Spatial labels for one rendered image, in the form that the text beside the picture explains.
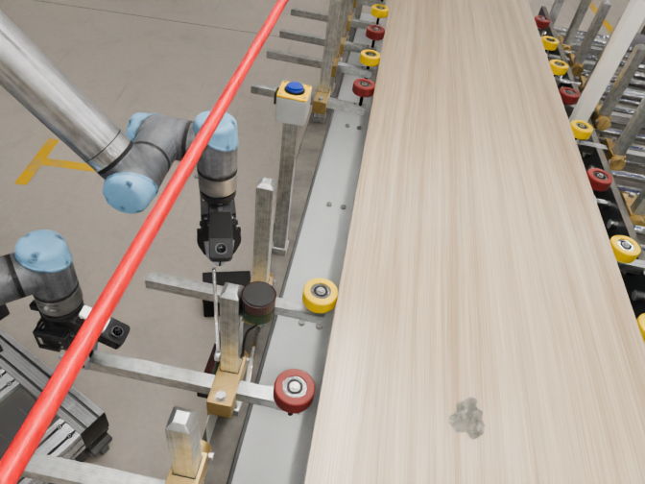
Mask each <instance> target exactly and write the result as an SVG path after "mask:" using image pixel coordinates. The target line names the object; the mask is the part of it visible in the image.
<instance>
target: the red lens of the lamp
mask: <svg viewBox="0 0 645 484"><path fill-rule="evenodd" d="M254 282H264V281H254ZM251 283H253V282H251ZM251 283H249V284H251ZM264 283H267V282H264ZM249 284H247V285H246V286H248V285H249ZM267 284H269V283H267ZM269 285H270V284H269ZM246 286H245V287H246ZM270 286H271V285H270ZM245 287H244V288H243V290H242V295H241V304H242V307H243V309H244V310H245V311H246V312H247V313H249V314H251V315H252V316H265V315H267V314H269V313H271V312H272V311H273V310H274V308H275V301H276V291H275V289H274V288H273V289H274V291H275V298H274V301H273V302H271V303H270V304H269V305H266V306H261V307H257V306H251V305H250V304H248V303H247V302H246V301H245V299H244V297H243V291H244V289H245ZM271 287H272V286H271Z"/></svg>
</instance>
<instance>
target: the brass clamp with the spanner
mask: <svg viewBox="0 0 645 484"><path fill-rule="evenodd" d="M250 363H251V359H250V358H249V354H248V353H247V352H246V351H245V354H244V357H243V358H242V362H241V365H240V368H239V371H238V374H236V373H232V372H227V371H222V370H221V361H220V364H219V367H218V370H217V373H216V375H215V377H214V380H213V383H212V386H211V389H210V392H209V395H208V397H207V400H206V408H207V414H211V415H216V416H220V417H225V418H230V419H231V417H232V414H233V411H234V407H235V404H236V401H237V400H236V393H237V390H238V386H239V383H240V380H242V381H243V378H244V375H245V372H246V367H247V365H250ZM219 391H224V392H225V394H226V395H227V398H226V400H225V401H223V402H218V401H217V400H216V398H215V397H216V395H217V392H219Z"/></svg>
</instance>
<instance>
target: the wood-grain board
mask: <svg viewBox="0 0 645 484"><path fill-rule="evenodd" d="M469 397H472V398H476V399H477V401H478V407H479V408H480V409H481V410H482V411H483V415H482V421H483V422H484V424H485V425H486V426H485V431H484V434H483V435H481V436H480V437H478V438H477V439H475V440H472V439H471V438H470V437H469V436H468V435H469V434H467V433H466V432H461V433H457V432H456V431H453V427H452V425H451V424H450V423H449V422H448V418H449V416H450V415H453V413H456V411H457V403H458V402H459V401H463V400H465V399H468V398H469ZM303 484H645V344H644V341H643V338H642V336H641V333H640V330H639V327H638V324H637V321H636V318H635V316H634V313H633V308H632V305H631V302H630V299H629V296H628V293H627V290H626V287H625V284H624V281H623V279H622V277H621V274H620V271H619V268H618V265H617V262H616V259H615V256H614V253H613V250H612V247H611V244H610V242H609V237H608V234H607V231H606V228H605V225H604V222H603V220H602V217H601V214H600V211H599V208H598V206H597V203H596V200H595V197H594V194H593V191H592V188H591V185H590V182H589V179H588V176H587V173H586V170H585V166H584V163H583V161H582V158H581V155H580V152H579V149H578V146H577V143H576V140H575V137H574V134H573V132H572V129H571V126H570V123H569V120H568V117H567V114H566V111H565V108H564V105H563V103H562V100H561V96H560V93H559V90H558V87H557V84H556V81H555V78H554V75H553V72H552V69H551V66H550V63H549V60H548V58H547V55H546V52H545V49H544V46H543V44H542V41H541V38H540V35H539V32H538V27H537V24H536V21H535V19H534V16H533V13H532V10H531V7H530V4H529V1H528V0H391V2H390V6H389V12H388V18H387V23H386V29H385V35H384V39H383V44H382V50H381V56H380V62H379V66H378V71H377V77H376V82H375V89H374V93H373V98H372V104H371V109H370V119H369V124H368V129H367V135H366V141H365V146H364V152H363V156H362V162H361V167H360V173H359V179H358V183H357V189H356V194H355V200H354V205H353V210H352V216H351V221H350V227H349V232H348V238H347V242H346V253H345V258H344V264H343V269H342V274H341V279H340V285H339V291H338V298H337V301H336V306H335V312H334V317H333V323H332V329H331V333H330V339H329V344H328V350H327V355H326V360H325V366H324V371H323V377H322V387H321V391H320V397H319V403H318V408H317V414H316V419H315V424H314V429H313V435H312V441H311V446H310V451H309V456H308V462H307V467H306V473H305V477H304V483H303Z"/></svg>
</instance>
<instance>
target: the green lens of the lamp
mask: <svg viewBox="0 0 645 484"><path fill-rule="evenodd" d="M241 314H242V317H243V318H244V320H245V321H247V322H248V323H250V324H253V325H264V324H267V323H268V322H270V320H271V319H272V318H273V317H274V315H275V308H274V310H273V311H272V312H271V313H269V314H267V315H265V316H252V315H251V314H249V313H247V312H246V311H245V310H244V309H243V307H242V304H241Z"/></svg>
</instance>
